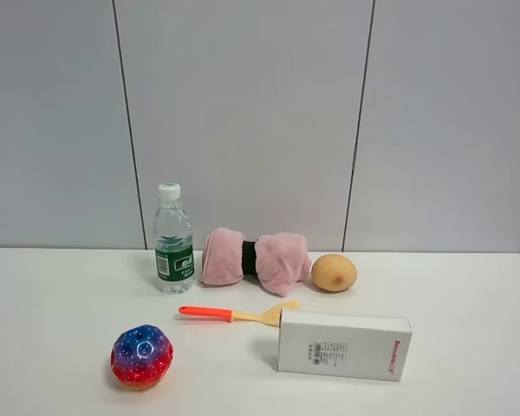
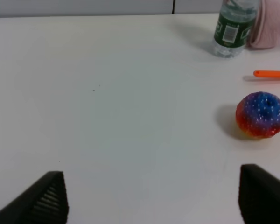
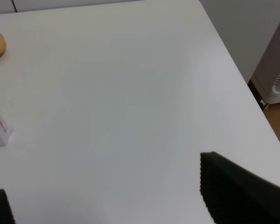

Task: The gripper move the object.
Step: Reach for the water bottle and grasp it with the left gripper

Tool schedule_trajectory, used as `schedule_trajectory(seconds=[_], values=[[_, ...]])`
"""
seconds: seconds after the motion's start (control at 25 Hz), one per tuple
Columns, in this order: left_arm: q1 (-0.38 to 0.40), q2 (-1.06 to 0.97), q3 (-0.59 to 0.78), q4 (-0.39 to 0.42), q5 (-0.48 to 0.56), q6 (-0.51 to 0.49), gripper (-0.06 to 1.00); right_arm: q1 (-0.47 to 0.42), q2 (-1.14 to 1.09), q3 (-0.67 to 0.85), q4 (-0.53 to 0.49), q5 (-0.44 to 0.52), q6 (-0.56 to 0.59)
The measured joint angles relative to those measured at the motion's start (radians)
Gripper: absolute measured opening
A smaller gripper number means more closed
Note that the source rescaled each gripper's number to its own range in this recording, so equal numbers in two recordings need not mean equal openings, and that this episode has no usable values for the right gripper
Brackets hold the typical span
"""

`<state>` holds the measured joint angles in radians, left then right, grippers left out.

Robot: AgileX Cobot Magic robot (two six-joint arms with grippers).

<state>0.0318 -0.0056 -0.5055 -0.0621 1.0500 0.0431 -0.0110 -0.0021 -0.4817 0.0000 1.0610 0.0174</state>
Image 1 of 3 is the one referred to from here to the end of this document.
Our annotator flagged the clear water bottle green label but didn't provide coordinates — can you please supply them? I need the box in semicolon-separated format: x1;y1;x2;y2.
153;183;195;295

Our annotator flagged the pink rolled towel black band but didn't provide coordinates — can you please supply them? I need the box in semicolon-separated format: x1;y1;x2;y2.
200;228;311;297

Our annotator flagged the tan egg-shaped ball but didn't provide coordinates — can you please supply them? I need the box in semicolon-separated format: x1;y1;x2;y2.
311;254;357;292

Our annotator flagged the white cardboard box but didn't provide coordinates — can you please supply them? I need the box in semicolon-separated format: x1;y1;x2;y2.
276;309;413;381

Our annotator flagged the blue red starry ball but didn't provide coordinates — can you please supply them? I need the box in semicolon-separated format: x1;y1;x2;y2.
110;324;174;390

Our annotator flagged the wooden spatula orange handle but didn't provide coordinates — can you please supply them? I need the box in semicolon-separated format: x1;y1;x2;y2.
179;301;301;328

